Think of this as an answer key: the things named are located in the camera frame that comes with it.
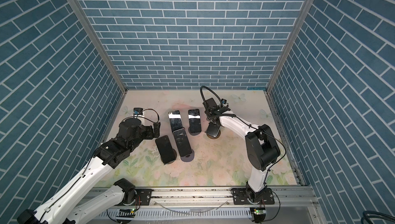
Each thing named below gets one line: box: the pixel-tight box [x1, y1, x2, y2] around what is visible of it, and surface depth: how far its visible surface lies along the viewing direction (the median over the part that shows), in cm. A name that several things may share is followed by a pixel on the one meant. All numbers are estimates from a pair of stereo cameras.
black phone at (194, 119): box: [187, 108, 202, 134], surface depth 94 cm
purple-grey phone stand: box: [180, 149, 195, 162], surface depth 88 cm
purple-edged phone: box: [172, 127, 193, 157], surface depth 83 cm
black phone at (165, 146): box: [155, 135, 176, 163], surface depth 82 cm
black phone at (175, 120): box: [168, 109, 184, 133], surface depth 93 cm
